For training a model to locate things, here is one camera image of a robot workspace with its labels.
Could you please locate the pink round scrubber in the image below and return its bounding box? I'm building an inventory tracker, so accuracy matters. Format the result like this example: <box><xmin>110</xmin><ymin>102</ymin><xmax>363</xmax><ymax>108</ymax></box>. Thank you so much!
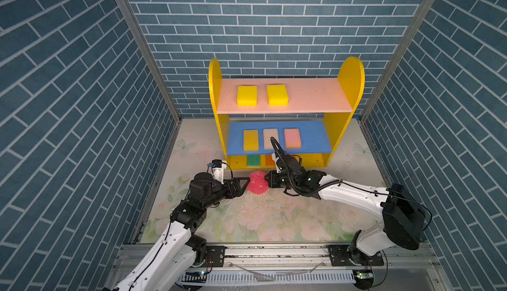
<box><xmin>247</xmin><ymin>172</ymin><xmax>269</xmax><ymax>195</ymax></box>

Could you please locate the yellow pink blue wooden shelf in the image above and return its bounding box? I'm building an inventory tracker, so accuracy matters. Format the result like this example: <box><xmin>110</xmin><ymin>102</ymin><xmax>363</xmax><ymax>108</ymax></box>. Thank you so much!
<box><xmin>209</xmin><ymin>57</ymin><xmax>365</xmax><ymax>170</ymax></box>

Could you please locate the green sponge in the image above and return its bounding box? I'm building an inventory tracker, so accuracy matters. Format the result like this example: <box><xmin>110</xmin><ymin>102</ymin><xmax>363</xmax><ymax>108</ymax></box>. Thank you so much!
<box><xmin>246</xmin><ymin>155</ymin><xmax>261</xmax><ymax>167</ymax></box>

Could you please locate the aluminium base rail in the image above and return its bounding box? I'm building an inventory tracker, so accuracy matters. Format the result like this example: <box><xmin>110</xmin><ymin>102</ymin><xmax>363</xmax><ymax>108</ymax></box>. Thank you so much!
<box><xmin>114</xmin><ymin>241</ymin><xmax>440</xmax><ymax>272</ymax></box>

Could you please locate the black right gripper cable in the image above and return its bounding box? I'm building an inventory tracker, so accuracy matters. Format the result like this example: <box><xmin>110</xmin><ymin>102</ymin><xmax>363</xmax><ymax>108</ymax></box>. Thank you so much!
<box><xmin>270</xmin><ymin>136</ymin><xmax>341</xmax><ymax>197</ymax></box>

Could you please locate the pink rectangular sponge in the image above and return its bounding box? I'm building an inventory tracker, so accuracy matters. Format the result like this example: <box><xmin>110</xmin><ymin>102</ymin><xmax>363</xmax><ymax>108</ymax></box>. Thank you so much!
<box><xmin>284</xmin><ymin>128</ymin><xmax>302</xmax><ymax>149</ymax></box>

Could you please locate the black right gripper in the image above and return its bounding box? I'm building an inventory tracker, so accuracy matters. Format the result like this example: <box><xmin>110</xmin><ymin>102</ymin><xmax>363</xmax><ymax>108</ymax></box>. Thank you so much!
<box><xmin>261</xmin><ymin>169</ymin><xmax>298</xmax><ymax>191</ymax></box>

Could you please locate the aluminium corner post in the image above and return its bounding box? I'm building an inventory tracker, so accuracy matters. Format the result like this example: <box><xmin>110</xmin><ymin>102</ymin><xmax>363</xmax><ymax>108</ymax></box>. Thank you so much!
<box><xmin>359</xmin><ymin>0</ymin><xmax>436</xmax><ymax>126</ymax></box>
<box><xmin>115</xmin><ymin>0</ymin><xmax>182</xmax><ymax>125</ymax></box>

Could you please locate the white perforated cable tray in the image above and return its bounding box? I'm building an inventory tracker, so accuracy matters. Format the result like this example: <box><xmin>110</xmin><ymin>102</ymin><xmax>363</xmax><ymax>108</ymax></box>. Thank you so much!
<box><xmin>176</xmin><ymin>270</ymin><xmax>356</xmax><ymax>287</ymax></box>

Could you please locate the textured yellow sponge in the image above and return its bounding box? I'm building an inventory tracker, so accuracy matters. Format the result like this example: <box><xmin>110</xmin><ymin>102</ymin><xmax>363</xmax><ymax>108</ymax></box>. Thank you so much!
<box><xmin>243</xmin><ymin>129</ymin><xmax>260</xmax><ymax>152</ymax></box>

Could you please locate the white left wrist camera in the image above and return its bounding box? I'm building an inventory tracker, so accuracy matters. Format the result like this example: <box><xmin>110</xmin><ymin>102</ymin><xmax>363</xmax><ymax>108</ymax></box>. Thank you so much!
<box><xmin>209</xmin><ymin>160</ymin><xmax>227</xmax><ymax>184</ymax></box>

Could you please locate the orange sponge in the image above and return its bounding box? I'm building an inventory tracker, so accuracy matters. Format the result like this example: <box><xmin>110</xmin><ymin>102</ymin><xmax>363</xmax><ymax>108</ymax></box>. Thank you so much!
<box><xmin>265</xmin><ymin>155</ymin><xmax>275</xmax><ymax>168</ymax></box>

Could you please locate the beige sponge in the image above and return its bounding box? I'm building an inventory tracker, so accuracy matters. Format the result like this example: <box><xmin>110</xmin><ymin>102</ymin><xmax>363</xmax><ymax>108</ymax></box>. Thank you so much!
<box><xmin>263</xmin><ymin>128</ymin><xmax>279</xmax><ymax>150</ymax></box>

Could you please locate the aluminium right corner post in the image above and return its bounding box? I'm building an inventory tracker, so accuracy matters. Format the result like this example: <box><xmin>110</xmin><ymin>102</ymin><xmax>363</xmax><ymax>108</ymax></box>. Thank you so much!
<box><xmin>359</xmin><ymin>0</ymin><xmax>436</xmax><ymax>126</ymax></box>

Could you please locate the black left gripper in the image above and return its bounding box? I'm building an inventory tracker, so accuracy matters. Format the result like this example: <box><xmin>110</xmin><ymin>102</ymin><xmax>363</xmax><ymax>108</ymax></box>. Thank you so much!
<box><xmin>201</xmin><ymin>177</ymin><xmax>250</xmax><ymax>211</ymax></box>

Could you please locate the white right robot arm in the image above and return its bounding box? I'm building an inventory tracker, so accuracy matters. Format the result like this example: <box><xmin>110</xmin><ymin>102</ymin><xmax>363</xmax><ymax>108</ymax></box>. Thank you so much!
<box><xmin>265</xmin><ymin>154</ymin><xmax>426</xmax><ymax>265</ymax></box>

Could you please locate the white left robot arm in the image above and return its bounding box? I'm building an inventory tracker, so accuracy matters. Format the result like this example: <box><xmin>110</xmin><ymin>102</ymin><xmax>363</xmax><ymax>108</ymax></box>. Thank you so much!
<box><xmin>114</xmin><ymin>172</ymin><xmax>250</xmax><ymax>290</ymax></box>

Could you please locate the small yellow sponge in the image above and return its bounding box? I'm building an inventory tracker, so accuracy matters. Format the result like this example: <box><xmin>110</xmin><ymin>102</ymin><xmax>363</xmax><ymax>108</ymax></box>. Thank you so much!
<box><xmin>267</xmin><ymin>84</ymin><xmax>289</xmax><ymax>106</ymax></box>
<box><xmin>236</xmin><ymin>86</ymin><xmax>257</xmax><ymax>107</ymax></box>

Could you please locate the aluminium left corner post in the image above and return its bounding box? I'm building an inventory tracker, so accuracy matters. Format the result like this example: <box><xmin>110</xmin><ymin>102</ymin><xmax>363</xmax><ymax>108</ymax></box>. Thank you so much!
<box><xmin>115</xmin><ymin>0</ymin><xmax>182</xmax><ymax>125</ymax></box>

